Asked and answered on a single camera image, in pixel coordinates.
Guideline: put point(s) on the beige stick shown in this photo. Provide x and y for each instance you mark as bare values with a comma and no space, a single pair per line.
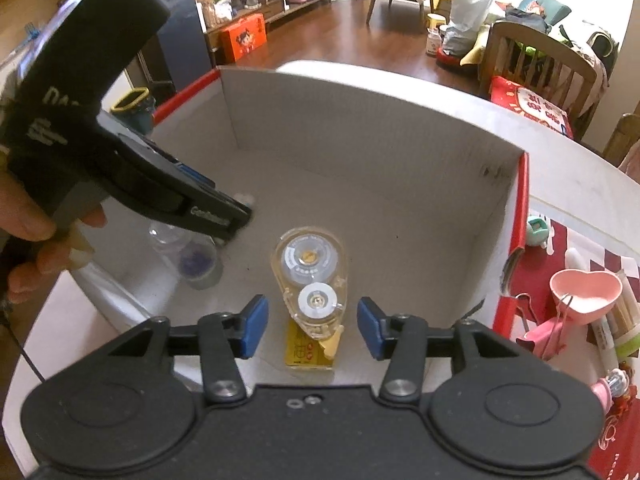
627,300

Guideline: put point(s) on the white marker pen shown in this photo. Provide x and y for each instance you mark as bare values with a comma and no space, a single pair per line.
604,342

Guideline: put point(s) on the white red cardboard box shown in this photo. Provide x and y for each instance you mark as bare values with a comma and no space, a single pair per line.
380,185

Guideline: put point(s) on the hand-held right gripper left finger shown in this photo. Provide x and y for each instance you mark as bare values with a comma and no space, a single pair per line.
254,327

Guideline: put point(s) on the teal bin yellow rim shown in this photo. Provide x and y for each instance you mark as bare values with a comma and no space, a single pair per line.
132,112

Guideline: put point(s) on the dark blue panel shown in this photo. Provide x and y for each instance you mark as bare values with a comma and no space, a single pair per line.
180,35

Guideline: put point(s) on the large white bag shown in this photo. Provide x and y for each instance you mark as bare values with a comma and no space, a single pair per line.
467,15

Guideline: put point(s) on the pink heart-shaped bowl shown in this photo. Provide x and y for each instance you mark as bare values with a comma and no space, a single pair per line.
585,300

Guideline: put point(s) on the clear plastic jar white lid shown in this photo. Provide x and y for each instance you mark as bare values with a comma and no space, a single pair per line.
433,42

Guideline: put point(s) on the pink binder clip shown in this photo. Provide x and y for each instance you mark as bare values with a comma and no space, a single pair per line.
545,340

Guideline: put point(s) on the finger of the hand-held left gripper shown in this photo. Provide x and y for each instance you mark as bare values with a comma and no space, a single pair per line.
192,177
210,212

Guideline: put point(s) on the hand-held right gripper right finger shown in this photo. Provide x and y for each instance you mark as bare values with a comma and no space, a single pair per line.
370,330

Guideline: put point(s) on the red printed cushion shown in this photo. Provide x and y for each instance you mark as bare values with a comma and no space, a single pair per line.
530,107

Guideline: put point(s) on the clear plastic cup blue bottom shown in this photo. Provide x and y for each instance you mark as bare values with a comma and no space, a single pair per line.
200,266

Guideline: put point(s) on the teal sofa with clothes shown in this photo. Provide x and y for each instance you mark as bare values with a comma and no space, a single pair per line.
545,10

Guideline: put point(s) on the teal toy figure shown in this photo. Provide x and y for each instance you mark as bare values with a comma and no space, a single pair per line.
537,230

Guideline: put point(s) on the person's left hand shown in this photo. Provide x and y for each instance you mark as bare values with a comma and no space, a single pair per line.
30,240

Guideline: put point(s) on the clear correction tape dispenser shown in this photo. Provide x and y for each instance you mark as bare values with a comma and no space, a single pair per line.
310,260

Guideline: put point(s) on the green white glue stick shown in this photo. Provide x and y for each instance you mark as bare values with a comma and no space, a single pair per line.
629,353

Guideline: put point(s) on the yellow stool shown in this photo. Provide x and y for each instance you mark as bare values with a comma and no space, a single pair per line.
435,21

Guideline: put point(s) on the wooden chair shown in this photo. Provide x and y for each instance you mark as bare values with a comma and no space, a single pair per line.
505,40
622,135

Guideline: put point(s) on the orange printed box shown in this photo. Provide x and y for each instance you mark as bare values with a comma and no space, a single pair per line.
242,37

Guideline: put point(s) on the wooden tv cabinet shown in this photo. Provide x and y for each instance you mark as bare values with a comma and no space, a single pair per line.
280,2

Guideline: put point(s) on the red floor cushion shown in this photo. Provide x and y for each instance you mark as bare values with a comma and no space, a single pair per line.
452,57

